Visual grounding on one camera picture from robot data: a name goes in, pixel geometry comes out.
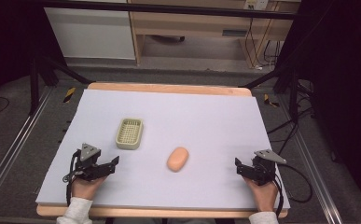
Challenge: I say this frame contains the black curtain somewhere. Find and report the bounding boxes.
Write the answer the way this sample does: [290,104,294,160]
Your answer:
[275,0,361,216]
[0,0,67,119]

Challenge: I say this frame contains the white power strip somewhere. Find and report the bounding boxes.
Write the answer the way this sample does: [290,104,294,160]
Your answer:
[243,0,270,11]

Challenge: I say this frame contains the black frame leg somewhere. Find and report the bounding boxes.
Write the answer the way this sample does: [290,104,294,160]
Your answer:
[28,55,94,117]
[238,66,301,123]

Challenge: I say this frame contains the wooden table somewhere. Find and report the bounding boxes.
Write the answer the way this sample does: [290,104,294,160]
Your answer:
[35,81,290,219]

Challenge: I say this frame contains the wooden desk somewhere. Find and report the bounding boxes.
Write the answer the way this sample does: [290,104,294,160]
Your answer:
[127,0,301,68]

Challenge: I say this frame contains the orange bread roll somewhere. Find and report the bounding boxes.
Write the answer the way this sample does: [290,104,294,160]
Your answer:
[166,147,190,173]

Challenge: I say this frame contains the black horizontal frame bar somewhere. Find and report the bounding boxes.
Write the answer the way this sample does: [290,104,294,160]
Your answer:
[37,0,298,21]

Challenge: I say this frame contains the black floor cables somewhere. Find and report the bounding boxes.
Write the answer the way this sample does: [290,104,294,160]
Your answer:
[266,78,316,157]

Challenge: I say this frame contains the white foam mat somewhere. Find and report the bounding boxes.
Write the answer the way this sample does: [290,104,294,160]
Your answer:
[35,89,291,211]

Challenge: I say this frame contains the cables under desk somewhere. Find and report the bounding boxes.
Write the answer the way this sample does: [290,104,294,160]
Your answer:
[243,17,283,70]

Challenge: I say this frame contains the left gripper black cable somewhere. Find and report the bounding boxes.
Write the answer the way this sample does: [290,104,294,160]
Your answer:
[62,148,82,207]

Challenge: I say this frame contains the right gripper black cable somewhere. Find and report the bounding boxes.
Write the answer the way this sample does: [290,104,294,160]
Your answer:
[272,162,313,217]

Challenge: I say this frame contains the metal floor rail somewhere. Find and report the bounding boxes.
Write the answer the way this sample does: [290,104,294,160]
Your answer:
[276,92,345,224]
[0,86,54,217]

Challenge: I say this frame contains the person's right hand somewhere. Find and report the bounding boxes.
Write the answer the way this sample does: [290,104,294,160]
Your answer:
[243,176,279,214]

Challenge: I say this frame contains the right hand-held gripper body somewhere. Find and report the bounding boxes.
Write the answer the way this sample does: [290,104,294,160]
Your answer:
[251,148,288,187]

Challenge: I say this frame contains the yellow black floor tape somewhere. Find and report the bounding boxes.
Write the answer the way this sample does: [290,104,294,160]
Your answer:
[263,93,281,109]
[62,86,76,104]

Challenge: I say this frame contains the cream plastic soap dish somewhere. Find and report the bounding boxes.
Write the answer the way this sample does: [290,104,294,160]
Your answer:
[115,117,145,150]

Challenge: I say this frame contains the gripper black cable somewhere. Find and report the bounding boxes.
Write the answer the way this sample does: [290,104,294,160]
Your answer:
[62,148,82,207]
[272,162,313,217]

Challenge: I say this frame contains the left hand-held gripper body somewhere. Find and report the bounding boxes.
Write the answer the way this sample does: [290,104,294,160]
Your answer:
[72,143,110,182]

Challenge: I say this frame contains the person's left hand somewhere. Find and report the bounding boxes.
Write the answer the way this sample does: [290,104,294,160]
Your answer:
[71,175,108,201]

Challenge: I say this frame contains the white cabinet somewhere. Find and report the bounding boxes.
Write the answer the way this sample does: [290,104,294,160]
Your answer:
[43,7,136,61]

